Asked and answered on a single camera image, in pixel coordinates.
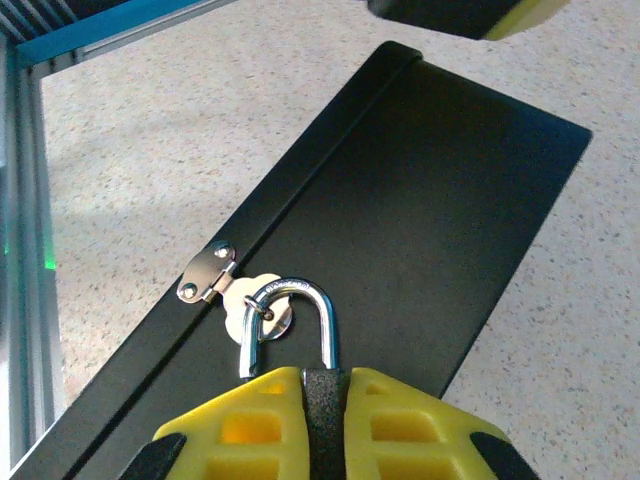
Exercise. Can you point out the silver hasp latch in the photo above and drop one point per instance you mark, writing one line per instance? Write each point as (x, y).
(202, 272)

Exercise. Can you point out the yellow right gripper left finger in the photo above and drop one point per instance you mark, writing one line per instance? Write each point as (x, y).
(240, 425)

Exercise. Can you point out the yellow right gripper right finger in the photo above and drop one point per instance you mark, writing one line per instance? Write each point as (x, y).
(415, 425)

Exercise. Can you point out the black box with painted lid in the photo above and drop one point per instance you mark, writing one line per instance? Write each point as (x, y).
(425, 200)

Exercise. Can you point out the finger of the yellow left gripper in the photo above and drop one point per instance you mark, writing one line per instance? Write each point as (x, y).
(525, 15)

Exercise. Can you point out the small dark padlock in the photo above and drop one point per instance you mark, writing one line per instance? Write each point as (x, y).
(325, 425)

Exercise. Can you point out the long aluminium frame rail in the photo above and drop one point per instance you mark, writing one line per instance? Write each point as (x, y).
(30, 250)

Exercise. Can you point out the blue table edge trim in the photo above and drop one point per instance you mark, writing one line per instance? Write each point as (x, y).
(100, 31)

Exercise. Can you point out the aluminium side frame rail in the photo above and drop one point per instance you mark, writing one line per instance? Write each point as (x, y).
(115, 40)

